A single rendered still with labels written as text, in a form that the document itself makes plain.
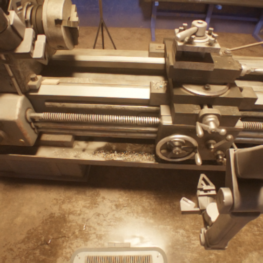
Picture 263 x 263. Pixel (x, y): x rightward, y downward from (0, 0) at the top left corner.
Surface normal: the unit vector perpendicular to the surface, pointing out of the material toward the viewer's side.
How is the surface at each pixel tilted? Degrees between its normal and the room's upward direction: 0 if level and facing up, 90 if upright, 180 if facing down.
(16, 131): 90
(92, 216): 0
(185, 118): 90
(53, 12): 46
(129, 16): 90
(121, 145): 0
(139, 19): 90
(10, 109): 32
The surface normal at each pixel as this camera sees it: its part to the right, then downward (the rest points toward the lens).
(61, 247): 0.01, -0.66
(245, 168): -1.00, 0.06
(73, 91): -0.02, -0.11
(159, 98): -0.05, 0.75
